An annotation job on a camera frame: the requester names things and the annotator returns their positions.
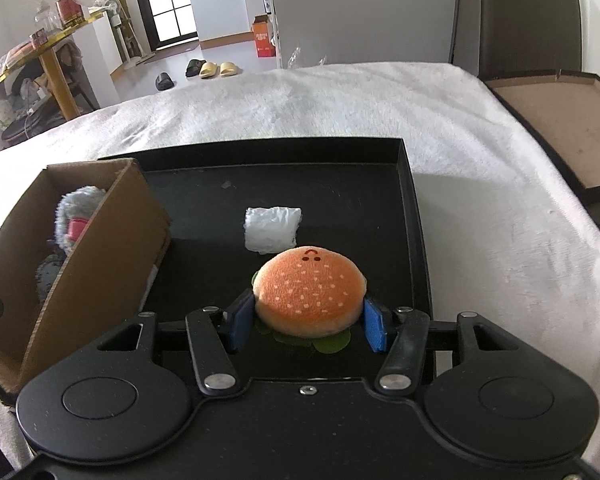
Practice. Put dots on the black slipper near yellow pair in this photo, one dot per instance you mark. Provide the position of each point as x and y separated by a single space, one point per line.
194 67

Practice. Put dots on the orange red carton box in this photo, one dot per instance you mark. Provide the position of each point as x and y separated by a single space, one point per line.
262 35

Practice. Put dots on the black shallow tray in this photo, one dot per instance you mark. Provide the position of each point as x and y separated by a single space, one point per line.
357 197

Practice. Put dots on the brown framed board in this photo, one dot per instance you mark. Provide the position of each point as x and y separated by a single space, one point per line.
561 111

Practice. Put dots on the red jar on table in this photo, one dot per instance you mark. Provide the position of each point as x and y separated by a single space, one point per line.
69 12

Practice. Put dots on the yellow round table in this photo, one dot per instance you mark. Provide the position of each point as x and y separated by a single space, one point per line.
48 58

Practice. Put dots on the yellow slipper left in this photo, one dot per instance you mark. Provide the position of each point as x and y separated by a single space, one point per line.
208 70

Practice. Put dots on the dark upright panel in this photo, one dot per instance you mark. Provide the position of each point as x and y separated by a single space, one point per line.
518 36

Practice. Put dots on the white kitchen cabinet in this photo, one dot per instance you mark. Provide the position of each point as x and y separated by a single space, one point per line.
222 22

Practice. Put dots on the white fuzzy blanket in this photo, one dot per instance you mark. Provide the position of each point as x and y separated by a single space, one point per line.
505 236

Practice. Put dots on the yellow slipper right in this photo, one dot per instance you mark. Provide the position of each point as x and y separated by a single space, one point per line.
228 69

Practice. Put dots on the brown cardboard box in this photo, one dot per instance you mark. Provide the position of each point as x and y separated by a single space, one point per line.
101 283

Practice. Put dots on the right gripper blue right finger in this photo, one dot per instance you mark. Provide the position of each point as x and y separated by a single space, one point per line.
402 334

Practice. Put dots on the lone black slipper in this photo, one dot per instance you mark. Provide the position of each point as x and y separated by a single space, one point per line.
164 82

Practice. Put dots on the white plastic packet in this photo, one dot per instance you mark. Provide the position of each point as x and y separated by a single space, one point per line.
271 230

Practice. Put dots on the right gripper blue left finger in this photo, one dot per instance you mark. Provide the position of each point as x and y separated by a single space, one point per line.
212 334

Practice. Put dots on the grey fluffy plush pink nose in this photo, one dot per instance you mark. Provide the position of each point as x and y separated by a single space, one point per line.
73 212

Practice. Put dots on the orange burger plush toy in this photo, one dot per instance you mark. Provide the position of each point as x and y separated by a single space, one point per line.
310 297

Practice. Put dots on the dark grey round plush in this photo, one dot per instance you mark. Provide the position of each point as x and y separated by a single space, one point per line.
46 274

